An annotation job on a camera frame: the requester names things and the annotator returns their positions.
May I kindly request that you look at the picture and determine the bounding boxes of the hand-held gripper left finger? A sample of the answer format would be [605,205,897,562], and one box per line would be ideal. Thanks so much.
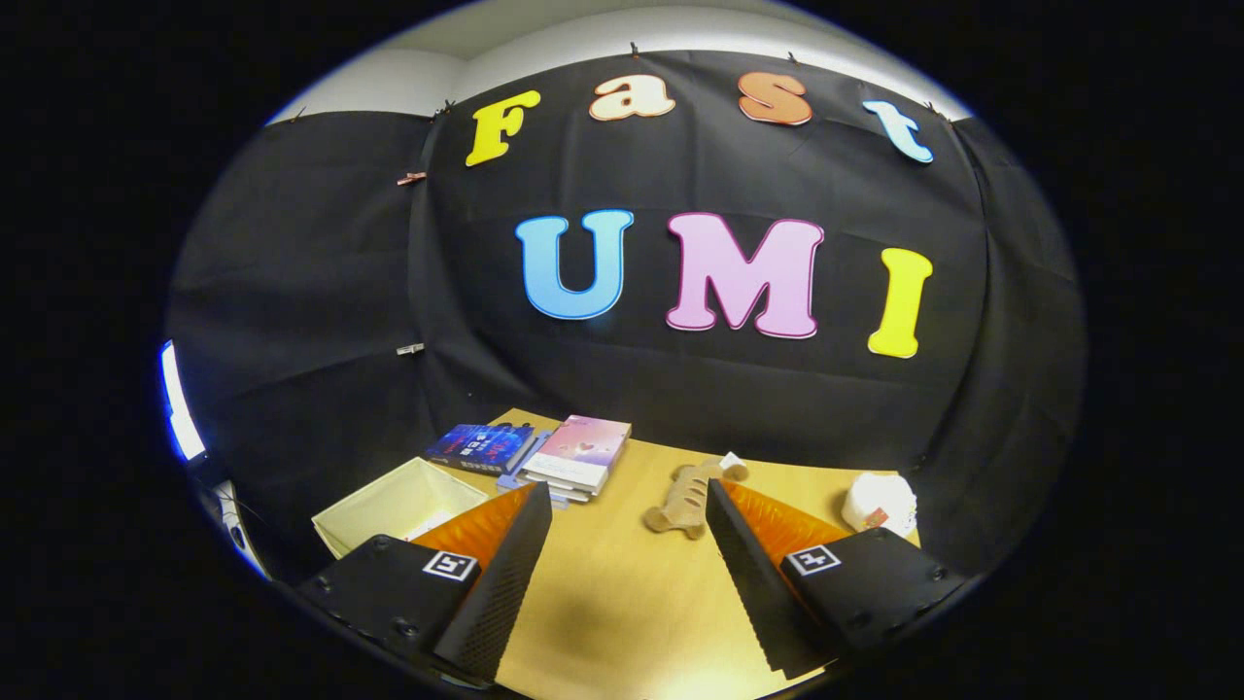
[296,482,554,683]

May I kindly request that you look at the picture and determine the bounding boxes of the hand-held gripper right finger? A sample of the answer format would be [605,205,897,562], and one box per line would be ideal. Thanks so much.
[705,478,969,683]

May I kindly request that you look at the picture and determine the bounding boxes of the green fabric storage box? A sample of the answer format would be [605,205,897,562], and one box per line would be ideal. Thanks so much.
[311,457,490,560]

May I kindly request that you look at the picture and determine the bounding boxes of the pale blue thin book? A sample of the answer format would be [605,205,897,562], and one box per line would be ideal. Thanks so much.
[496,433,570,509]

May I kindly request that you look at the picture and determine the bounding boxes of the brown plush toy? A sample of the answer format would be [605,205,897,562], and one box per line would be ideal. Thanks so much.
[643,452,751,541]

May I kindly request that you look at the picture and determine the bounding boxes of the white thin book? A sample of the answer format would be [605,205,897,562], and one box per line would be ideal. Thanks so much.
[518,472,608,501]

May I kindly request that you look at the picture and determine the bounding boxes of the blue cover book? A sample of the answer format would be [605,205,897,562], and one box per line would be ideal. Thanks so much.
[425,423,536,475]

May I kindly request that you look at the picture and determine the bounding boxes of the white plush toy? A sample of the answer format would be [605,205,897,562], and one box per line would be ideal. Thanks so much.
[842,472,918,539]

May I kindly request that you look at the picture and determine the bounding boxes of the pink cover book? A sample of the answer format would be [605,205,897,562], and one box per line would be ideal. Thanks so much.
[525,415,633,492]

